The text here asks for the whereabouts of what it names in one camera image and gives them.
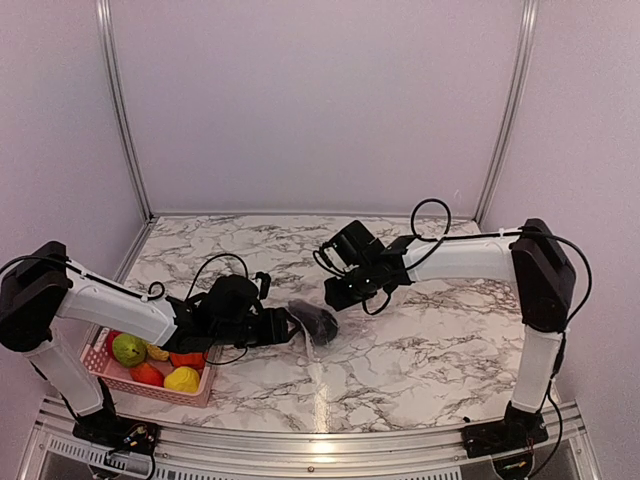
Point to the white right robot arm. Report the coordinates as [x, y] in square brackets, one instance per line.
[529, 259]

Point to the red orange fake tomato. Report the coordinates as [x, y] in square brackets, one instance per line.
[147, 374]

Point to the aluminium frame post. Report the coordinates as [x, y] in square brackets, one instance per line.
[517, 86]
[108, 44]

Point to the front aluminium rail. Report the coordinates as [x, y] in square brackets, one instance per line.
[191, 452]

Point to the pink perforated plastic basket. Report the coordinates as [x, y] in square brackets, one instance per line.
[96, 359]

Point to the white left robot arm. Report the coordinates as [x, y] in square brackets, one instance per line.
[46, 285]

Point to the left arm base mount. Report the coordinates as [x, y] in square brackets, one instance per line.
[123, 435]

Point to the clear zip top bag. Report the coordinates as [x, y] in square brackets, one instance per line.
[358, 335]

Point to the orange fake fruit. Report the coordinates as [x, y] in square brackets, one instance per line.
[196, 361]

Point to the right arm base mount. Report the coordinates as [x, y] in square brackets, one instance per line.
[492, 438]

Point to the yellow fake lemon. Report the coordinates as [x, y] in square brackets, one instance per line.
[183, 379]

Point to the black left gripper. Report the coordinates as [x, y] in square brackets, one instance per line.
[276, 329]

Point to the left aluminium frame post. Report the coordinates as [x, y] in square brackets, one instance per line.
[108, 44]

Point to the light green fake pear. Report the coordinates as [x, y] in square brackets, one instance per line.
[128, 350]

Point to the red fake apple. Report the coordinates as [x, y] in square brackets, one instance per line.
[112, 335]

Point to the right aluminium frame post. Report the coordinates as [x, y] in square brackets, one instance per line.
[517, 86]

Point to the beige fake bread ball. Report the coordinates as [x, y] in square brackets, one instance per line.
[156, 353]

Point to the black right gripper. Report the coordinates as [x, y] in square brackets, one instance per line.
[337, 298]

